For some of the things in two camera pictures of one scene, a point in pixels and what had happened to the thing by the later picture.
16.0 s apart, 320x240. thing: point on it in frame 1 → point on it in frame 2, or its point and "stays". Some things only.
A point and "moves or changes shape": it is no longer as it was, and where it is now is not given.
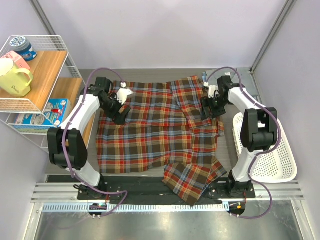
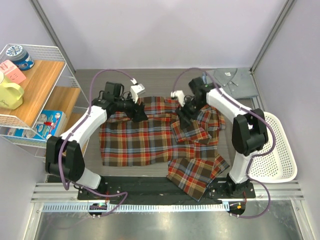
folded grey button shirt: x=241 y=76 stays
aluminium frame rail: x=265 y=191 stays
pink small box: x=19 y=61 → x=11 y=72
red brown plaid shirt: x=164 y=131 moves or changes shape
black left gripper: x=120 y=118 → x=139 y=114
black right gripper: x=206 y=101 → x=185 y=122
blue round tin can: x=21 y=46 → x=20 y=57
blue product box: x=56 y=112 → x=49 y=123
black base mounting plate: x=147 y=188 stays
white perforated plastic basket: x=276 y=165 stays
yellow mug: x=14 y=82 → x=11 y=93
